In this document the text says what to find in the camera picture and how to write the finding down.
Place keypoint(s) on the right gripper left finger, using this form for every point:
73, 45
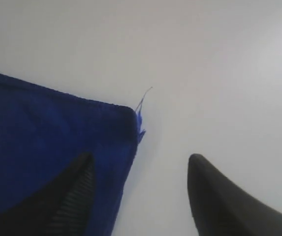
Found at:
60, 208

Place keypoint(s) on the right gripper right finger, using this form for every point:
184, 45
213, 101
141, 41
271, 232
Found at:
221, 208

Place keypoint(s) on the blue towel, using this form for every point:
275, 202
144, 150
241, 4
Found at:
43, 130

